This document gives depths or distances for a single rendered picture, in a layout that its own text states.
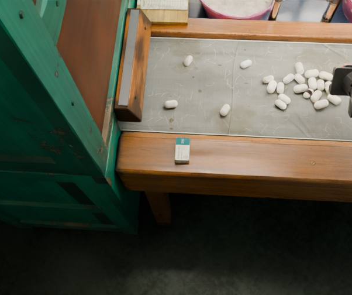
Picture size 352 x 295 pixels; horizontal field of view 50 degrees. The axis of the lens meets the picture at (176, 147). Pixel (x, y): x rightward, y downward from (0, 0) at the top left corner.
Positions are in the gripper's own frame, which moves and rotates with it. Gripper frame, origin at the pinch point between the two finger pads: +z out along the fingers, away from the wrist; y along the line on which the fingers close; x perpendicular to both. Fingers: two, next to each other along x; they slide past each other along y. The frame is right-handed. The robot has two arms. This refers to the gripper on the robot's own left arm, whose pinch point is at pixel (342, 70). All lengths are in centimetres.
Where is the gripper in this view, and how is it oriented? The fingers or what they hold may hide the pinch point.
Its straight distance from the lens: 104.1
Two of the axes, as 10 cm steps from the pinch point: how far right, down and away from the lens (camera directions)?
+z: 0.8, -4.8, 8.7
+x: -0.1, 8.8, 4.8
